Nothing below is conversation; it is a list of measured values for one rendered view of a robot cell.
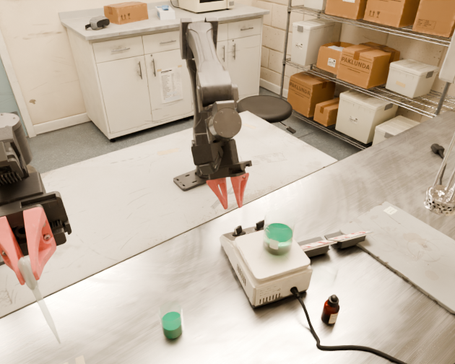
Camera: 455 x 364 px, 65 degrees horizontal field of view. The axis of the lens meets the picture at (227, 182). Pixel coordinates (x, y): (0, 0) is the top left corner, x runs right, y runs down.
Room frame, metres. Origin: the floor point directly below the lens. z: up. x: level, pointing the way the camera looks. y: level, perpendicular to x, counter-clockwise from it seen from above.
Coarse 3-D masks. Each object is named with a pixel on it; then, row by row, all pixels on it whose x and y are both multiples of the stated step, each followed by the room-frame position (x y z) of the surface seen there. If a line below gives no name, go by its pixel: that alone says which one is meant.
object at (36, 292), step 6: (36, 288) 0.25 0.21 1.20; (36, 294) 0.25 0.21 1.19; (42, 300) 0.25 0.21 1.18; (42, 306) 0.25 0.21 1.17; (42, 312) 0.25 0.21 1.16; (48, 312) 0.25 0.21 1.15; (48, 318) 0.25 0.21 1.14; (48, 324) 0.25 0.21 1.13; (54, 324) 0.25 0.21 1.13; (54, 330) 0.25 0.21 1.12; (60, 342) 0.25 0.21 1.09
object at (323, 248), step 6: (306, 240) 0.63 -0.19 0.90; (312, 240) 0.63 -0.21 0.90; (318, 240) 0.63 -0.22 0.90; (330, 240) 0.61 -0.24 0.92; (318, 246) 0.57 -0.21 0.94; (324, 246) 0.58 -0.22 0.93; (306, 252) 0.57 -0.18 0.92; (312, 252) 0.57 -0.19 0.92; (318, 252) 0.58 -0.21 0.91; (324, 252) 0.59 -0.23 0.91
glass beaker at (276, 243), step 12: (264, 216) 0.53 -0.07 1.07; (276, 216) 0.55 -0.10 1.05; (288, 216) 0.54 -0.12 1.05; (264, 228) 0.52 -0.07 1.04; (276, 228) 0.49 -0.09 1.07; (288, 228) 0.49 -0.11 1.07; (264, 240) 0.51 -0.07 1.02; (276, 240) 0.49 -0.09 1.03; (288, 240) 0.50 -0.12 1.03; (276, 252) 0.49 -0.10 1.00; (288, 252) 0.50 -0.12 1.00
